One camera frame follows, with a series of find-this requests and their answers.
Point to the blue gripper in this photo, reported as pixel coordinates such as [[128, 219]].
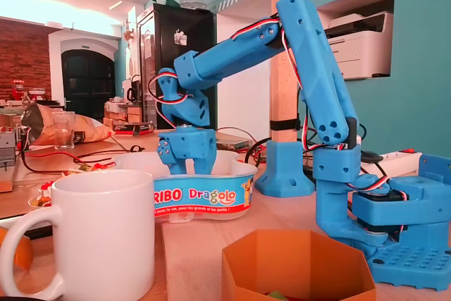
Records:
[[192, 144]]

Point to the Haribo Dragolo candy tub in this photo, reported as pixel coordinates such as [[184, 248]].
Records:
[[201, 195]]

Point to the grey metal robot arm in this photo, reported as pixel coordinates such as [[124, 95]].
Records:
[[7, 146]]

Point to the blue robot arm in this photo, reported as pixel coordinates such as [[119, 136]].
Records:
[[317, 68]]

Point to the metal mesh power supply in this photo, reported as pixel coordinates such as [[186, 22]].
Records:
[[234, 143]]

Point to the red black flat box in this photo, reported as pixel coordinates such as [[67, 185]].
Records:
[[134, 127]]

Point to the black kettle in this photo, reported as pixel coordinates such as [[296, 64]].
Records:
[[133, 93]]

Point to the large light wooden board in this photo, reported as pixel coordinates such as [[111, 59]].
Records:
[[204, 255]]

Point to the brown chip bag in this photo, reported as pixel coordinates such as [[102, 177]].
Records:
[[88, 132]]

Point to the white ceramic mug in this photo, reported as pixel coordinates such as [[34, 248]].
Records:
[[105, 227]]

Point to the black fridge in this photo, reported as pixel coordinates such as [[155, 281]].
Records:
[[165, 50]]

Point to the white fridge magnet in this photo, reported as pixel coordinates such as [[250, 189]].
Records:
[[180, 37]]

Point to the dark arched door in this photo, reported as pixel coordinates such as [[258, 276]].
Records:
[[88, 86]]

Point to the clear drinking glass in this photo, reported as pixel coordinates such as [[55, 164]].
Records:
[[63, 135]]

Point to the orange hexagonal cup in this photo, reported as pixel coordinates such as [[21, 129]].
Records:
[[299, 262]]

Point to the clear lid with gummies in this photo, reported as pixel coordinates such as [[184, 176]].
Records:
[[42, 198]]

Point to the small green object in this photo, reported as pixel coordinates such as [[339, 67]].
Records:
[[276, 295]]

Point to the clear glass dome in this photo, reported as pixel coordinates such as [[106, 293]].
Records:
[[193, 1]]

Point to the red white kitchen appliance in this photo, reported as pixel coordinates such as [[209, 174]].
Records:
[[36, 94]]

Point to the white power strip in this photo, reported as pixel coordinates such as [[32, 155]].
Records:
[[398, 165]]

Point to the white printer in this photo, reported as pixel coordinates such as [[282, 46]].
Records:
[[366, 43]]

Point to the blue post base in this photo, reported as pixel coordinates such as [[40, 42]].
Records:
[[282, 174]]

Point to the hanging wall ornament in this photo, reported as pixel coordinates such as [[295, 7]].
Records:
[[128, 33]]

